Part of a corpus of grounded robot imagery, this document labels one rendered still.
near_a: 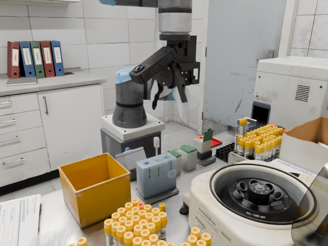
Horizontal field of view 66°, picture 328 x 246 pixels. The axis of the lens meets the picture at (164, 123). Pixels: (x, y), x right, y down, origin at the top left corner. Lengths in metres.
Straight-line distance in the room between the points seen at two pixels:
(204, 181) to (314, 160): 0.32
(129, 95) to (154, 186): 0.46
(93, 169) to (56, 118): 1.63
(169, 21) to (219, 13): 2.38
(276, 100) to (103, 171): 0.72
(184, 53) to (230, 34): 2.23
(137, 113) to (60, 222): 0.55
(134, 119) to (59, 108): 1.34
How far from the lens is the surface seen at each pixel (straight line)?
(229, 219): 0.48
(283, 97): 1.10
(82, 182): 0.73
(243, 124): 0.97
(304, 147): 0.76
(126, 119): 1.05
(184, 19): 0.58
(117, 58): 3.14
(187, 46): 0.62
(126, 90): 1.02
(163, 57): 0.57
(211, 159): 0.87
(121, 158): 0.77
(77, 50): 2.95
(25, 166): 2.42
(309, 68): 1.04
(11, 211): 0.73
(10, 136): 2.30
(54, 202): 0.74
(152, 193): 0.69
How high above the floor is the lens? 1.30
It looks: 20 degrees down
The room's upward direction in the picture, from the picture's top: straight up
